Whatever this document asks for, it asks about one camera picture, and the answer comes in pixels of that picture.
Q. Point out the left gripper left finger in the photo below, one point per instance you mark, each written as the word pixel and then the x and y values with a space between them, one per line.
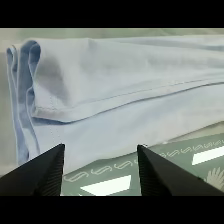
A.
pixel 40 176

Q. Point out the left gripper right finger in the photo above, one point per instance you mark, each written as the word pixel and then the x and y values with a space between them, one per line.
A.
pixel 163 178

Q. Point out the light blue shirt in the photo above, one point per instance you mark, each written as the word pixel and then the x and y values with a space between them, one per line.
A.
pixel 116 93

